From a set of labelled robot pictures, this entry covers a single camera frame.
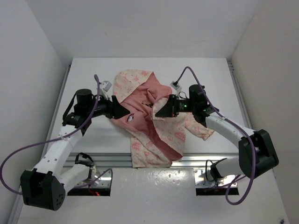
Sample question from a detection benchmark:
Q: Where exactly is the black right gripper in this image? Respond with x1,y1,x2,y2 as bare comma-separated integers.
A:
155,94,196,118

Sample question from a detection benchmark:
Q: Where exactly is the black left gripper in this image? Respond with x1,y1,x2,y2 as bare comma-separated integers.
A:
86,93,129,119

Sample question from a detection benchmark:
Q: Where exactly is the pink hooded kids jacket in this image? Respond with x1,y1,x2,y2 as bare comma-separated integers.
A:
112,69,214,168

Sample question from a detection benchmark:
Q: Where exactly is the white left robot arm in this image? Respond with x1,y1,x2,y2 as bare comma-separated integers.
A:
20,89,130,211

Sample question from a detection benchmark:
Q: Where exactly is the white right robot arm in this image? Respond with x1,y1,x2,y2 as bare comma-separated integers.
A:
153,84,279,182

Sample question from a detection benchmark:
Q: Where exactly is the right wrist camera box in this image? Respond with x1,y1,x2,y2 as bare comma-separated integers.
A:
170,81,182,92

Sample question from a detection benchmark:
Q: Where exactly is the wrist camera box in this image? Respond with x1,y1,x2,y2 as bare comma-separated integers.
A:
170,81,182,92
100,81,112,92

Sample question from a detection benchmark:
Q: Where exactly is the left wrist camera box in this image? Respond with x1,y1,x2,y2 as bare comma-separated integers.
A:
100,81,112,92

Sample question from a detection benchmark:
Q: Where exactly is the aluminium rail front table edge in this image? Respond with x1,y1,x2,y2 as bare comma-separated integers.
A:
63,152,243,168

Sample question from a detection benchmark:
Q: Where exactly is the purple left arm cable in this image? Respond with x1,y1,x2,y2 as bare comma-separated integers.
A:
0,74,113,196

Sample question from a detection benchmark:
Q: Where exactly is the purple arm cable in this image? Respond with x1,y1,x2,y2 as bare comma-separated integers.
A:
175,66,261,206
0,74,113,196

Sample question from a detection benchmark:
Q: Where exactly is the left metal arm base plate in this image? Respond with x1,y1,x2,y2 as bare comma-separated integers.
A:
72,168,113,189

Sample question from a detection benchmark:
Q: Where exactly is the right metal arm base plate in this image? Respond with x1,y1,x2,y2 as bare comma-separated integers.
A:
193,168,235,189

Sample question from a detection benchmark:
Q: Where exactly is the aluminium rail right side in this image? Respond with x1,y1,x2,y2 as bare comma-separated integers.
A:
227,61,252,129

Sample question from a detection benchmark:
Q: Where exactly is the aluminium rail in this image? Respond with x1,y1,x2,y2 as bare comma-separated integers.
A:
7,64,71,224
227,61,252,129

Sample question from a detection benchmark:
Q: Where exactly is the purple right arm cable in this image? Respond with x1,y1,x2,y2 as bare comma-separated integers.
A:
175,66,261,206

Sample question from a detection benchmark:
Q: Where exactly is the aluminium rail left side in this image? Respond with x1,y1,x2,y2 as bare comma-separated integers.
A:
7,64,71,224

